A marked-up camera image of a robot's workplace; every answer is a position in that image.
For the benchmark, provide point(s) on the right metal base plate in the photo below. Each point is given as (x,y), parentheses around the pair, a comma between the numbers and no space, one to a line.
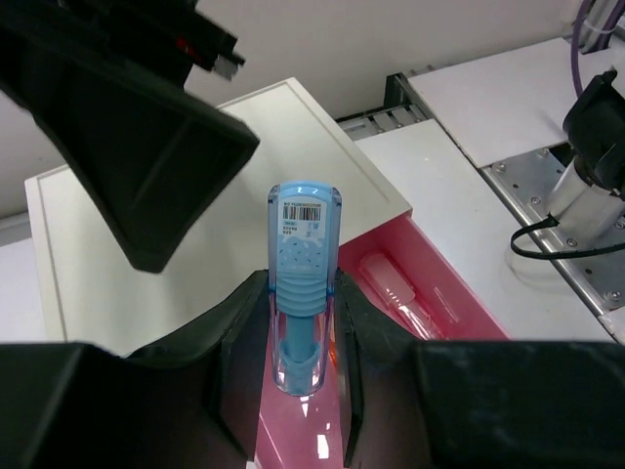
(543,183)

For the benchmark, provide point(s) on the white drawer cabinet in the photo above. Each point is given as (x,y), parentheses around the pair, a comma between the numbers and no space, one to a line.
(90,292)

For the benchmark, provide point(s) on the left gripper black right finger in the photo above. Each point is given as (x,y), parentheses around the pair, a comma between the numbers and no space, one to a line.
(410,403)

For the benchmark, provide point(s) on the blue cap-shaped clip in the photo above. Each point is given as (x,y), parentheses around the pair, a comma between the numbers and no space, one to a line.
(304,219)

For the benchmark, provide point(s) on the pink cap-shaped clip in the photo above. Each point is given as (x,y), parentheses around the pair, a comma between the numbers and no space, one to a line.
(398,295)

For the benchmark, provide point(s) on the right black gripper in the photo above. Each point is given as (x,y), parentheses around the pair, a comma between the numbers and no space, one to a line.
(104,81)

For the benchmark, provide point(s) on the pink drawer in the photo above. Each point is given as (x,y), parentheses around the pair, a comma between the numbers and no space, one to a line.
(305,432)

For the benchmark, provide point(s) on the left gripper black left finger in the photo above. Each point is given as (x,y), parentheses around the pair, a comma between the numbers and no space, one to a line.
(188,400)

